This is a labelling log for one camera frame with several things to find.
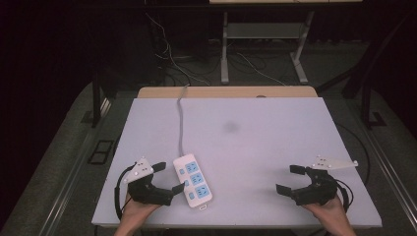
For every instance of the person's left hand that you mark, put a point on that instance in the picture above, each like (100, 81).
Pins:
(137, 213)

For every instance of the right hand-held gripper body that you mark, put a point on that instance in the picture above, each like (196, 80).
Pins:
(319, 191)

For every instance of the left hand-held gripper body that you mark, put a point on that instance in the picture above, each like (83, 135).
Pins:
(147, 193)

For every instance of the black metal stand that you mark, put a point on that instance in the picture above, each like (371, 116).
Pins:
(369, 82)
(96, 105)

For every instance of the person's right hand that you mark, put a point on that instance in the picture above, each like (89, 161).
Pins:
(332, 214)

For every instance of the white power strip blue sockets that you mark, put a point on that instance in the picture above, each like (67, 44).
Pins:
(194, 180)

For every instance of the black rectangular floor frame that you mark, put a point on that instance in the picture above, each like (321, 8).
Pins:
(101, 151)

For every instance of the white table cover board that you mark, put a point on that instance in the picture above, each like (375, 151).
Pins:
(249, 157)

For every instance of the grey metal desk frame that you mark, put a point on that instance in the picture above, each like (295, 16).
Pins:
(262, 31)

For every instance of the aluminium floor rail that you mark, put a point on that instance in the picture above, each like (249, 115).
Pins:
(75, 177)
(390, 177)

